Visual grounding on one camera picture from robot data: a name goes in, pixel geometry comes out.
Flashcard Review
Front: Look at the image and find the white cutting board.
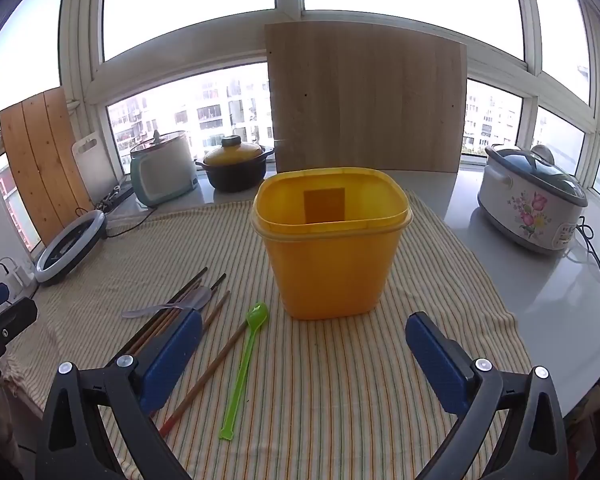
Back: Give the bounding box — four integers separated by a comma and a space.
71, 131, 121, 206

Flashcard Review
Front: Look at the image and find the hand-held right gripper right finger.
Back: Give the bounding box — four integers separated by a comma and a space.
405, 311, 570, 480

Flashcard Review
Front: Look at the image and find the black cooker cord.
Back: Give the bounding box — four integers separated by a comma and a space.
565, 216, 600, 280

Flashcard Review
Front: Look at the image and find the black power cable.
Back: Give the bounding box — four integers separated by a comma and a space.
105, 207, 158, 238

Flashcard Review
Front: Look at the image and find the green plastic spoon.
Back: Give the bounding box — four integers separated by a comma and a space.
219, 302, 271, 442

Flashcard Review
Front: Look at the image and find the light wooden board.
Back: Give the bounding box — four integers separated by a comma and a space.
264, 22, 468, 176

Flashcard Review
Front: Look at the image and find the orange pine board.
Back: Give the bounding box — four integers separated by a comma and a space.
0, 86, 96, 251

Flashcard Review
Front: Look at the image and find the light blue rice cooker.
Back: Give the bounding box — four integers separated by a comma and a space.
129, 130, 199, 209

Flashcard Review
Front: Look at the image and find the dark brown chopstick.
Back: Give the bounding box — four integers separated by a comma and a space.
177, 273, 227, 313
115, 266, 209, 358

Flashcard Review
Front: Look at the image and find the white ring light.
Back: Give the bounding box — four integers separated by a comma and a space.
34, 208, 108, 287

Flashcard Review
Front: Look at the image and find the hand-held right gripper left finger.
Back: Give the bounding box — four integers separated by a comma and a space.
34, 309, 204, 480

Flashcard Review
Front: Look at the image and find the black power strip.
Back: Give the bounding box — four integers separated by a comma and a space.
96, 183, 136, 211

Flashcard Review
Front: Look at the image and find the white floral rice cooker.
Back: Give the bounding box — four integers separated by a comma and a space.
477, 142, 590, 256

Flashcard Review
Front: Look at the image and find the grey plastic spoon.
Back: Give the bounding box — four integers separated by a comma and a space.
122, 286, 213, 320

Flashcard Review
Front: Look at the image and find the striped table cloth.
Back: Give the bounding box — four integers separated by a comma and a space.
0, 187, 533, 480

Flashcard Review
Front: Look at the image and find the yellow plastic container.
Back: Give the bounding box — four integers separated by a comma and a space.
251, 167, 413, 321

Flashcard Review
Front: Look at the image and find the black pot yellow lid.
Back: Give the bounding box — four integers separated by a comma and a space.
195, 135, 276, 193

